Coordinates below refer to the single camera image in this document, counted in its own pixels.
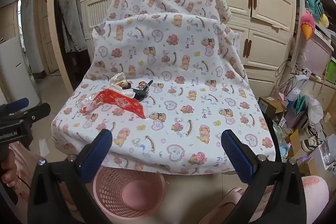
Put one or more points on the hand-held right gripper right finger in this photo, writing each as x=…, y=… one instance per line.
x=235, y=151

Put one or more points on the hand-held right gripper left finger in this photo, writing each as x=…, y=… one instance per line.
x=101, y=149

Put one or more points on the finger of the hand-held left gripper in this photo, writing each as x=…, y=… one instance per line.
x=17, y=103
x=36, y=111

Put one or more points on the clear plastic wrapper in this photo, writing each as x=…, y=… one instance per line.
x=88, y=103

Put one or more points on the red snack wrapper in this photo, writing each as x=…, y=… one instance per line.
x=120, y=102

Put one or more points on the pink mesh wastebasket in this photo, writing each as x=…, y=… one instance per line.
x=128, y=192

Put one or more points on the white tissue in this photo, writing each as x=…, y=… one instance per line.
x=119, y=90

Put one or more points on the person's left hand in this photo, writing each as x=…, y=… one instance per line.
x=5, y=167

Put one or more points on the white appliance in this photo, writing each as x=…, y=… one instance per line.
x=15, y=74

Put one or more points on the white paper scrap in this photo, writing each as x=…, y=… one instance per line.
x=44, y=147

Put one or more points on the pink slipper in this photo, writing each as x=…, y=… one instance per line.
x=228, y=205

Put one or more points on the brown cardboard box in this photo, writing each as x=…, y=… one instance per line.
x=270, y=107

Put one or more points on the black plastic clip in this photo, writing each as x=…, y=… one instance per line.
x=140, y=94

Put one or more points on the black and white sneaker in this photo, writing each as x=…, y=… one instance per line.
x=312, y=141

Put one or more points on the printed bear blanket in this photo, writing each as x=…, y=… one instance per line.
x=183, y=87

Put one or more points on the white plastic bag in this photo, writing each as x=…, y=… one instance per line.
x=315, y=108

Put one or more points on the person's pink trouser leg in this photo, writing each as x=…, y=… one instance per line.
x=315, y=197

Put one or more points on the hanging grey denim clothes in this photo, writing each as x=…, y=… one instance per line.
x=71, y=8

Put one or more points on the pink storage box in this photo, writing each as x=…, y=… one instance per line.
x=316, y=53

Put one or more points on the cream wardrobe cabinet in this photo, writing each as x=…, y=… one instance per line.
x=262, y=16

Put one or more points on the pink plush toy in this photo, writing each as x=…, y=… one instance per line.
x=307, y=26

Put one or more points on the yellow plush toy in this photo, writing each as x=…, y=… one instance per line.
x=325, y=20

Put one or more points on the teal paper bags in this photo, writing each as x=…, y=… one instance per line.
x=311, y=1

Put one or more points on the curved wooden frame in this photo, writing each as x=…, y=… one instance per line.
x=56, y=29

